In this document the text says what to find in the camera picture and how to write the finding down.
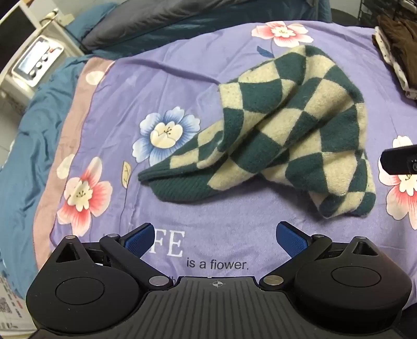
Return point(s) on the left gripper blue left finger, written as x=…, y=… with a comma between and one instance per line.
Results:
x=125, y=252

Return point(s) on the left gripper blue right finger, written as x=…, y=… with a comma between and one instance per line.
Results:
x=302, y=249

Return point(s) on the green cream checkered sweater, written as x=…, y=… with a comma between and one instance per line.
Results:
x=296, y=120

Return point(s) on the brown folded garment stack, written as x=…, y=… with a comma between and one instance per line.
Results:
x=396, y=41

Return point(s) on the teal blue duvet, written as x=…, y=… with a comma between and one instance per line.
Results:
x=24, y=174

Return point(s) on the purple floral bed sheet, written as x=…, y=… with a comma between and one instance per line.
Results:
x=130, y=114

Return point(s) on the white bedside control panel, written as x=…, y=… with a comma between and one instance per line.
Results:
x=37, y=59

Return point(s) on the white bedside cabinet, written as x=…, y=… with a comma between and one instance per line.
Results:
x=19, y=29

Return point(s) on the dark grey pillow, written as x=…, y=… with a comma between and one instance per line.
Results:
x=145, y=25

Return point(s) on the black wire rack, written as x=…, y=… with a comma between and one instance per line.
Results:
x=394, y=9

